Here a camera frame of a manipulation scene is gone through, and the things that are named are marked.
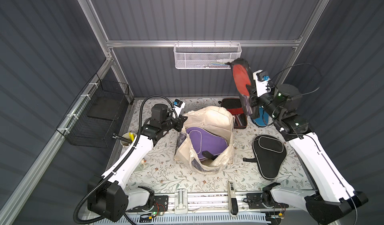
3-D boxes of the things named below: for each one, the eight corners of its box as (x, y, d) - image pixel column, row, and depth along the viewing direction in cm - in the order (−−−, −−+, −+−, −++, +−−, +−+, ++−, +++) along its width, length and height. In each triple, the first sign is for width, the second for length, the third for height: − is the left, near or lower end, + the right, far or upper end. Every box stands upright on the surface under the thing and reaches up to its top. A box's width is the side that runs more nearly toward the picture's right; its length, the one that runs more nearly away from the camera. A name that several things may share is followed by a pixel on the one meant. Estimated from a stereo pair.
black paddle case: (240, 164, 88) (242, 161, 84) (255, 133, 102) (258, 129, 98) (272, 184, 81) (276, 181, 77) (284, 148, 95) (288, 144, 90)
